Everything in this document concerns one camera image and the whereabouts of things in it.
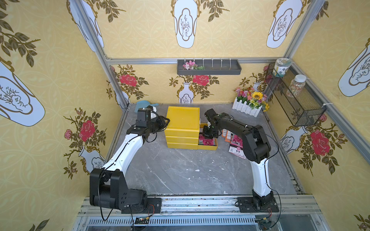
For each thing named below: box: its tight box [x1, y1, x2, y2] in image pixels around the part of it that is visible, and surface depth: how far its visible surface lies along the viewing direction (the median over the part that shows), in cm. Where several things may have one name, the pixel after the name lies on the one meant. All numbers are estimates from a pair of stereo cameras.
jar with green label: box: [272, 57, 293, 78], surface depth 87 cm
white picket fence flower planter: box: [232, 96, 263, 118], surface depth 115 cm
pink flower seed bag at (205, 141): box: [198, 134, 215, 146], surface depth 100 cm
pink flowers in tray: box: [182, 60, 205, 71], surface depth 89 cm
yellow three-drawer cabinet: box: [164, 105, 212, 151], surface depth 87 cm
